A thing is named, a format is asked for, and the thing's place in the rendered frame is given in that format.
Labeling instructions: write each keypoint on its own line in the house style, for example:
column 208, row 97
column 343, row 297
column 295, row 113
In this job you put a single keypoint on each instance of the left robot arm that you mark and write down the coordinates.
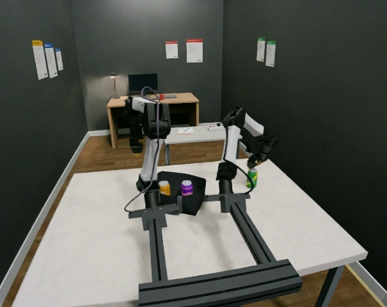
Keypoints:
column 132, row 105

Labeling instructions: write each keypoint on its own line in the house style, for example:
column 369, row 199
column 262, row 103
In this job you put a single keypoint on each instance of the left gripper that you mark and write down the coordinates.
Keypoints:
column 135, row 144

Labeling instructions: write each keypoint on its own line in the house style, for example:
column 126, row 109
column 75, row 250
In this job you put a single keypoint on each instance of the purple drink can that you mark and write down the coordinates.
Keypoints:
column 186, row 188

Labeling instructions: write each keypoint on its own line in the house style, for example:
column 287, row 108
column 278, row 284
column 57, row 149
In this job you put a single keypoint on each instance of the black tote bag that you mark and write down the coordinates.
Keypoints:
column 188, row 204

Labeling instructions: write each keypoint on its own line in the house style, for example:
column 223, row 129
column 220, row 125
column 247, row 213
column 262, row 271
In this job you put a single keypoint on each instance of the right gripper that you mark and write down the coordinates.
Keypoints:
column 260, row 157

